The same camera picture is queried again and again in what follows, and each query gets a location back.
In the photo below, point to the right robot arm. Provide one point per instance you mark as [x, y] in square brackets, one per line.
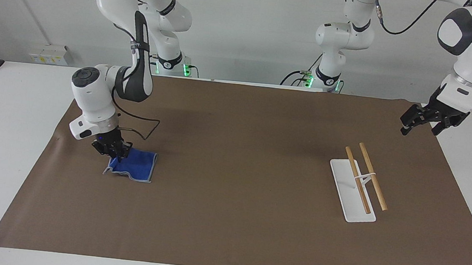
[94, 94]

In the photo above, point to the white wall socket box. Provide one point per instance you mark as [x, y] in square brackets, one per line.
[48, 54]

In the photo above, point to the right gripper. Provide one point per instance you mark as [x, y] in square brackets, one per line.
[110, 137]

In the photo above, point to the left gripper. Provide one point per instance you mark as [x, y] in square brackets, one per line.
[445, 110]

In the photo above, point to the blue towel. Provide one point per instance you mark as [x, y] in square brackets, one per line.
[139, 164]

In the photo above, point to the white rack with wooden bars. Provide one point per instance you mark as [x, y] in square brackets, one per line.
[352, 189]

